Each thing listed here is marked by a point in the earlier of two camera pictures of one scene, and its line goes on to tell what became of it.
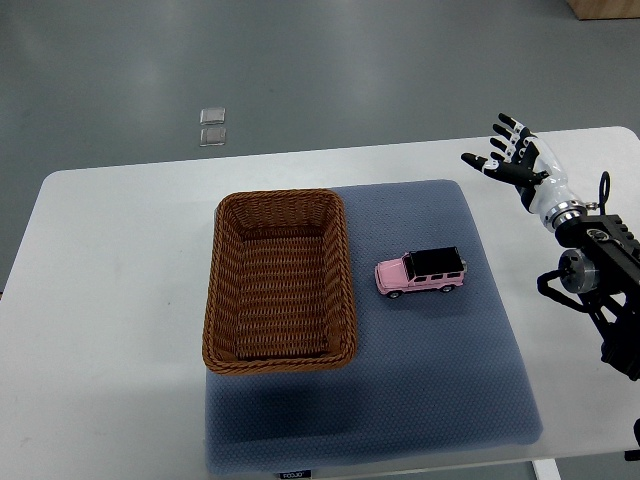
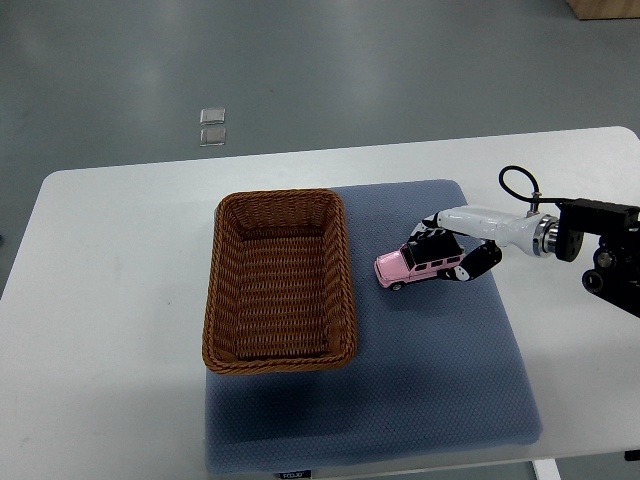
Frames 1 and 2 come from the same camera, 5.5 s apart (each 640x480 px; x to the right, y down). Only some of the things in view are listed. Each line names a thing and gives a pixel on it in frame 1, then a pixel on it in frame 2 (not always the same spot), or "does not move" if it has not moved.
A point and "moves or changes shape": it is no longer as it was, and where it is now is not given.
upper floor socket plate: [212, 116] does not move
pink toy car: [419, 270] moves or changes shape
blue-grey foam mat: [432, 373] does not move
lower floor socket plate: [213, 136] does not move
